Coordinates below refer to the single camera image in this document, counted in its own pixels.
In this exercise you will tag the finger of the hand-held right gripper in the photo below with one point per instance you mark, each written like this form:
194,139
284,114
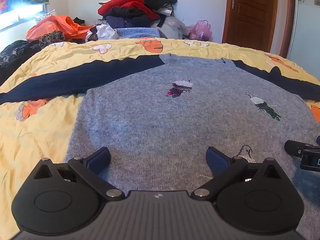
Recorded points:
293,148

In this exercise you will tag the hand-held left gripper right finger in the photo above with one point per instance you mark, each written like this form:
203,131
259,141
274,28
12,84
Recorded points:
217,161

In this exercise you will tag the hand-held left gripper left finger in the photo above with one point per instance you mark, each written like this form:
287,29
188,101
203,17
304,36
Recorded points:
98,160

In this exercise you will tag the grey sweater with navy sleeves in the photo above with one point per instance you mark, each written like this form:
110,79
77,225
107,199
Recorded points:
162,120

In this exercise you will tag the yellow printed bedspread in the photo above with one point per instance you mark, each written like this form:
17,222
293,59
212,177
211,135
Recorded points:
45,135

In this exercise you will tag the white crumpled plastic bag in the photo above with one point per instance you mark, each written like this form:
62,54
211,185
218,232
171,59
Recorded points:
105,31

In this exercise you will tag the leopard print cloth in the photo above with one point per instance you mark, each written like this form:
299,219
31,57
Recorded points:
51,38

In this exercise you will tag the pink plastic bag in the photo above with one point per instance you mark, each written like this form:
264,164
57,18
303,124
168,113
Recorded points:
200,30

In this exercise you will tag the light blue fleece blanket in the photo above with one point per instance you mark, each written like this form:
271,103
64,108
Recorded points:
137,32

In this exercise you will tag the dark floral cloth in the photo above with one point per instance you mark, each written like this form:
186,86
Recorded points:
15,52

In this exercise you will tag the brown wooden door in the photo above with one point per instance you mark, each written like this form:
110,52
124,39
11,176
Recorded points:
252,17

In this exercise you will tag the navy garment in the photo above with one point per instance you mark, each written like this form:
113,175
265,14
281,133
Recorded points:
117,22

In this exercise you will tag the dark bag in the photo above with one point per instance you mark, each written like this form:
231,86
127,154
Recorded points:
79,21

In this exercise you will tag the orange plastic bag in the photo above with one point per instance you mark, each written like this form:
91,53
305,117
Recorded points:
55,26

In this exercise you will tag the black padded jacket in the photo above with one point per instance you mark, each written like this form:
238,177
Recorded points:
127,12

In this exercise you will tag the grey floral cushion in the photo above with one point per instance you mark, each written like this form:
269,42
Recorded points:
46,16

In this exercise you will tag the red garment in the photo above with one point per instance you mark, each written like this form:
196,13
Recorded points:
125,1

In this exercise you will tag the window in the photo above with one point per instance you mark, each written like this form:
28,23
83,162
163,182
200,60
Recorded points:
15,17

